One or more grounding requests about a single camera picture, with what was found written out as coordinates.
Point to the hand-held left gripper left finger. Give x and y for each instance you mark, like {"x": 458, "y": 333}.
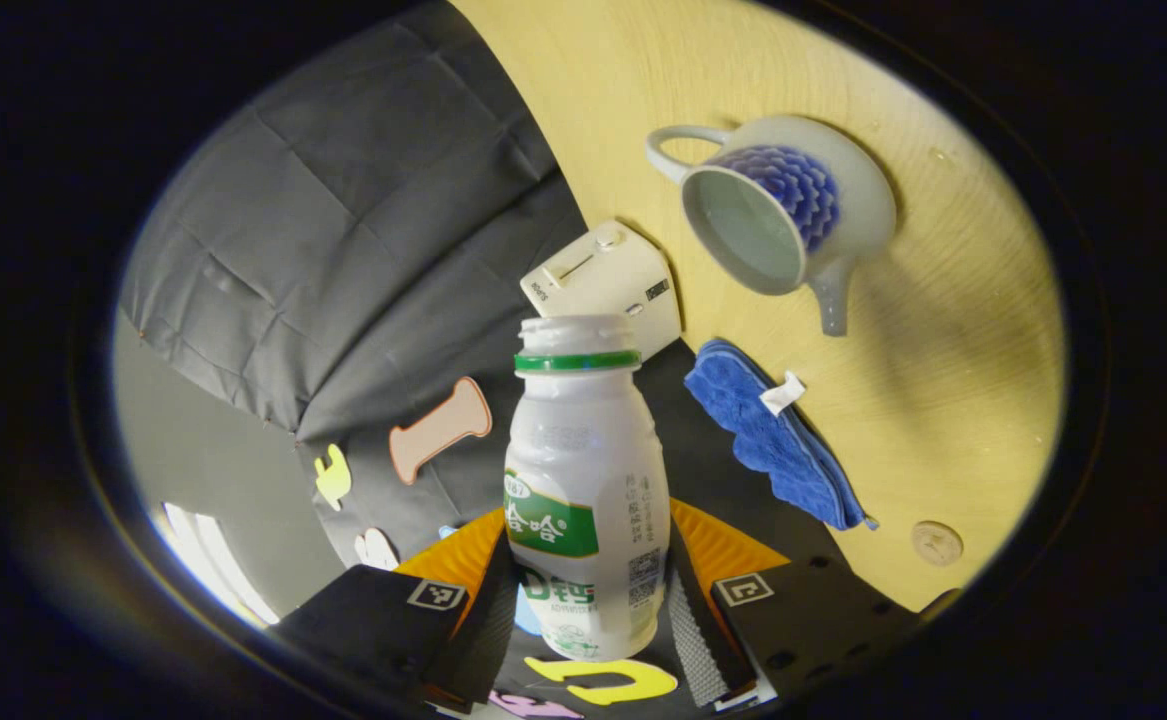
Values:
{"x": 488, "y": 630}

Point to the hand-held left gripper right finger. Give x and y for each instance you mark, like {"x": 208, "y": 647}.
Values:
{"x": 703, "y": 650}

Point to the white green-label water bottle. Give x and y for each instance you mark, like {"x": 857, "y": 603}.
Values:
{"x": 583, "y": 470}

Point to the round wooden coaster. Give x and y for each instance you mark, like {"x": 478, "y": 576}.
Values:
{"x": 937, "y": 544}

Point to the white blue-patterned teacup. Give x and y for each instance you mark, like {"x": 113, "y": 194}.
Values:
{"x": 853, "y": 200}

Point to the blue towel cloth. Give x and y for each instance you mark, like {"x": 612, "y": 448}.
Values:
{"x": 773, "y": 440}

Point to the large ceiling light panel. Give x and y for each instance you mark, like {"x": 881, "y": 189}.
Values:
{"x": 213, "y": 560}

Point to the cream white toaster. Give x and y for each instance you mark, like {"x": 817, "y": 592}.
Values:
{"x": 613, "y": 280}

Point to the black backdrop cloth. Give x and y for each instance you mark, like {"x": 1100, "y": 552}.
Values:
{"x": 343, "y": 230}

